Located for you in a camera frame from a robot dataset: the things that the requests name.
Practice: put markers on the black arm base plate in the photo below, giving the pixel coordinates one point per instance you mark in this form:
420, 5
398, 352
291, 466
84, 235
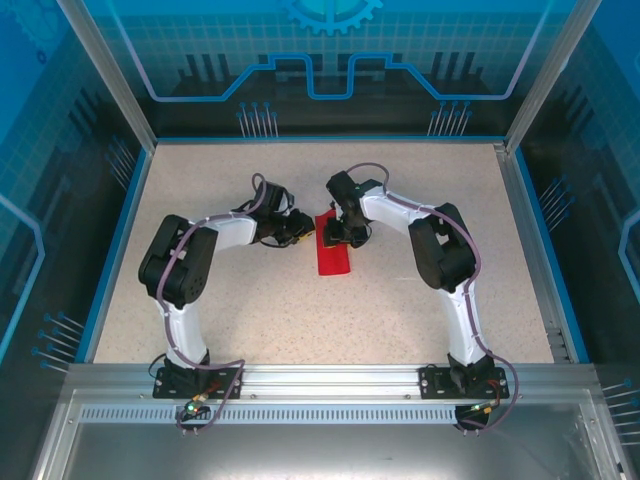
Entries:
430, 382
227, 387

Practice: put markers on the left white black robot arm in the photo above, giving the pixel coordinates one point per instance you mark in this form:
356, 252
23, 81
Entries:
180, 330

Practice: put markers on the aluminium front frame rail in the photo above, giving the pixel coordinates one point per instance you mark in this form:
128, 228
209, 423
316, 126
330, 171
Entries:
330, 380

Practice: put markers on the aluminium frame post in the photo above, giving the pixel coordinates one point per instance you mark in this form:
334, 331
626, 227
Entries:
111, 75
546, 75

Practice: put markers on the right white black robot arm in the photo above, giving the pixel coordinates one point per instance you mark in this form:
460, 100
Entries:
462, 320

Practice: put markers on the red paper sheet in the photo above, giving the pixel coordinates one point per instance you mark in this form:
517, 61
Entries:
334, 262

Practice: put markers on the aluminium side frame rail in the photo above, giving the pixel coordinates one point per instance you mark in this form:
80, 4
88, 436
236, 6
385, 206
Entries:
531, 250

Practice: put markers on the grey metal tray sheet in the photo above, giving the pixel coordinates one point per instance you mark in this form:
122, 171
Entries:
320, 452

